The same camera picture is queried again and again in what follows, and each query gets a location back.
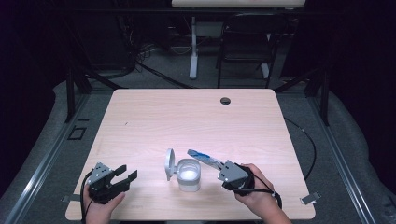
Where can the white desk leg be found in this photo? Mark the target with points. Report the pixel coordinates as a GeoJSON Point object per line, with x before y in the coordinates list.
{"type": "Point", "coordinates": [265, 70]}
{"type": "Point", "coordinates": [194, 56]}

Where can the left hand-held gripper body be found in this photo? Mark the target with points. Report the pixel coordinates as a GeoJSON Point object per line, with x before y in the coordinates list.
{"type": "Point", "coordinates": [102, 186]}

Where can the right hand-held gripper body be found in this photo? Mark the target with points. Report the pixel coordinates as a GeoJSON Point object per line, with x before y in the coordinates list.
{"type": "Point", "coordinates": [235, 177]}

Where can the white background desk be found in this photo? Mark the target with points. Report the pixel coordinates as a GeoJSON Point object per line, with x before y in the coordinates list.
{"type": "Point", "coordinates": [236, 3]}

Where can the black square floor frame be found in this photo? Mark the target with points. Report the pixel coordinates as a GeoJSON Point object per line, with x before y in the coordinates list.
{"type": "Point", "coordinates": [77, 133]}

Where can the aluminium floor rail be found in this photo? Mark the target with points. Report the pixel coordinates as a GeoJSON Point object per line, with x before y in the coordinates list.
{"type": "Point", "coordinates": [339, 161]}
{"type": "Point", "coordinates": [46, 161]}

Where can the blue and white pouch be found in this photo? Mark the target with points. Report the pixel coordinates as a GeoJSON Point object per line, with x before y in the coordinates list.
{"type": "Point", "coordinates": [204, 158]}

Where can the black folding chair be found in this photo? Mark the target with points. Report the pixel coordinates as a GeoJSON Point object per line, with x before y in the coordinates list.
{"type": "Point", "coordinates": [249, 37]}

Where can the person's left hand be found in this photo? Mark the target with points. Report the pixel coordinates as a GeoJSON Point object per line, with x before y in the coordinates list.
{"type": "Point", "coordinates": [101, 211]}

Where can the black metal frame post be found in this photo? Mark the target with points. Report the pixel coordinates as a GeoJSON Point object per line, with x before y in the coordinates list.
{"type": "Point", "coordinates": [325, 99]}
{"type": "Point", "coordinates": [70, 96]}

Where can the person's right hand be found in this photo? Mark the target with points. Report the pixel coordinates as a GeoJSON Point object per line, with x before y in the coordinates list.
{"type": "Point", "coordinates": [260, 193]}

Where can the grey tape strip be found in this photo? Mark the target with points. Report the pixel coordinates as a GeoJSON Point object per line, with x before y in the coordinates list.
{"type": "Point", "coordinates": [71, 198]}
{"type": "Point", "coordinates": [311, 198]}

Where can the clear jar with grey lid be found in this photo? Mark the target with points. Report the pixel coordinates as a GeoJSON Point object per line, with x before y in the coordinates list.
{"type": "Point", "coordinates": [188, 175]}

